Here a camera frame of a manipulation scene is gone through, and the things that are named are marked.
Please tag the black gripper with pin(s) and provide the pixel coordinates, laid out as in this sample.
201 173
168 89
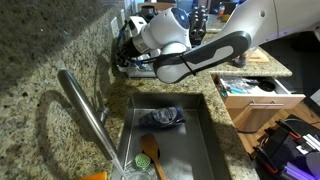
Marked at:
126 51

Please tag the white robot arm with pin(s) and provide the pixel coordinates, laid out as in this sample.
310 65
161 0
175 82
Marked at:
260 20

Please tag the chrome sink faucet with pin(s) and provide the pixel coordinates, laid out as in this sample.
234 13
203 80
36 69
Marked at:
83 110

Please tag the white dish rack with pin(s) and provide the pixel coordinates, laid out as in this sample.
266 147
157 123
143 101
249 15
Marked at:
140 71

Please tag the black kitchen appliance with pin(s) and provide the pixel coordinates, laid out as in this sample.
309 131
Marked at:
146 11

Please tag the black knife block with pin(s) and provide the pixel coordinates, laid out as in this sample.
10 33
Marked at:
198 23

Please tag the wooden spatula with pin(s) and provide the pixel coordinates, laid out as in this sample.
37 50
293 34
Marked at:
150 146

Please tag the red bottle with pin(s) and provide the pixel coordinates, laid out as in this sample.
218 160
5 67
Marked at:
221 9

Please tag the green round scrubber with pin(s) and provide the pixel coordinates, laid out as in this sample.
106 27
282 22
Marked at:
142 161

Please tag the brown wooden hook stand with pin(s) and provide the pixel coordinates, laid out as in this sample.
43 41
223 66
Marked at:
240 61

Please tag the clear plastic bags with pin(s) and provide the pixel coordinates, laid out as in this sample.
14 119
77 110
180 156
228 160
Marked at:
236 85

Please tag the stainless steel sink basin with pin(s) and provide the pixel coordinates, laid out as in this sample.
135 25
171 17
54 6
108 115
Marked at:
196 150

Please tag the orange sponge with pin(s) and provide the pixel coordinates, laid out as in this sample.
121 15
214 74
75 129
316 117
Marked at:
96 176

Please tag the light wooden cutting board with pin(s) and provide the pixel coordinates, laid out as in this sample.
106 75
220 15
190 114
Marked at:
258 56

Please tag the open wooden drawer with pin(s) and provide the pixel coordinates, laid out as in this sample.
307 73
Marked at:
260 100

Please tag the wooden cabinet door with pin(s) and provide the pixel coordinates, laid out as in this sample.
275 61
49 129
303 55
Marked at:
253 118

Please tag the black round lid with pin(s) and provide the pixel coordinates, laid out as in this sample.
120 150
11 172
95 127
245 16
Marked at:
266 86

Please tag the white wall outlet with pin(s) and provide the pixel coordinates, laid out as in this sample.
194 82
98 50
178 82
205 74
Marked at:
114 27

